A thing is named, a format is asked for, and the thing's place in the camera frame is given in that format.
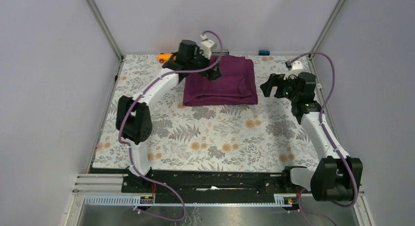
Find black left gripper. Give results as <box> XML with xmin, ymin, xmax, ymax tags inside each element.
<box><xmin>187</xmin><ymin>47</ymin><xmax>221</xmax><ymax>81</ymax></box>

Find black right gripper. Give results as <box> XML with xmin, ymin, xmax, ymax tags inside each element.
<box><xmin>260</xmin><ymin>72</ymin><xmax>300</xmax><ymax>102</ymax></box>

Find purple cloth wrap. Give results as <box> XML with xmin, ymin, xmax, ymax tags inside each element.
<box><xmin>183</xmin><ymin>55</ymin><xmax>258</xmax><ymax>107</ymax></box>

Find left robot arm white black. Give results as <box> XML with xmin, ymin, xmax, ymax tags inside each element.
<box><xmin>115</xmin><ymin>36</ymin><xmax>222</xmax><ymax>192</ymax></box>

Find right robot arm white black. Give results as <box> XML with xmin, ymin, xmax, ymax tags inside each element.
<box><xmin>260</xmin><ymin>72</ymin><xmax>363</xmax><ymax>207</ymax></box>

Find orange toy car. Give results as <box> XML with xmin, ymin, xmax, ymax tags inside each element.
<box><xmin>157</xmin><ymin>52</ymin><xmax>176</xmax><ymax>64</ymax></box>

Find blue plastic block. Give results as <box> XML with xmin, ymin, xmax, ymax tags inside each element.
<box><xmin>258</xmin><ymin>50</ymin><xmax>270</xmax><ymax>56</ymax></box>

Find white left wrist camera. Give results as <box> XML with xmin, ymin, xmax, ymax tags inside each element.
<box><xmin>199</xmin><ymin>34</ymin><xmax>217</xmax><ymax>59</ymax></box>

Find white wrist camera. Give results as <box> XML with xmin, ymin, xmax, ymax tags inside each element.
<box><xmin>284</xmin><ymin>60</ymin><xmax>304</xmax><ymax>80</ymax></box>
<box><xmin>199</xmin><ymin>34</ymin><xmax>217</xmax><ymax>59</ymax></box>

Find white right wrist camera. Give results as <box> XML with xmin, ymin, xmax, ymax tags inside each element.
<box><xmin>284</xmin><ymin>60</ymin><xmax>304</xmax><ymax>80</ymax></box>

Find slotted grey cable duct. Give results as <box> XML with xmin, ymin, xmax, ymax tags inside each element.
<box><xmin>83</xmin><ymin>193</ymin><xmax>292</xmax><ymax>207</ymax></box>

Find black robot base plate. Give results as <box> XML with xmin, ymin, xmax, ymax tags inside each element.
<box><xmin>121</xmin><ymin>170</ymin><xmax>301</xmax><ymax>201</ymax></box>

